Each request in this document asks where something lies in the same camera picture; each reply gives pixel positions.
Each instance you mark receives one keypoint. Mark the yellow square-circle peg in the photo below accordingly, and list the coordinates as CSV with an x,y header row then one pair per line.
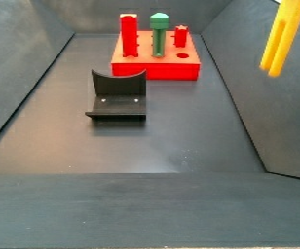
x,y
284,30

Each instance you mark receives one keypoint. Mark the green pentagon peg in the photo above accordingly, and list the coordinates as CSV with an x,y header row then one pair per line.
x,y
159,25

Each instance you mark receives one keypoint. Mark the tall red block peg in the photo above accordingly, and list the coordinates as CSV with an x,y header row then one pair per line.
x,y
129,34

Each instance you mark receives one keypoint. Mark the black curved holder stand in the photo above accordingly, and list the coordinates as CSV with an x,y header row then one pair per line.
x,y
120,96

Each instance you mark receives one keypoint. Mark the red peg board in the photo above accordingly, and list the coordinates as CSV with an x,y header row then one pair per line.
x,y
179,65

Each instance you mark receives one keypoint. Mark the small red star peg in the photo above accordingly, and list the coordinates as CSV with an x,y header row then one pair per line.
x,y
181,32

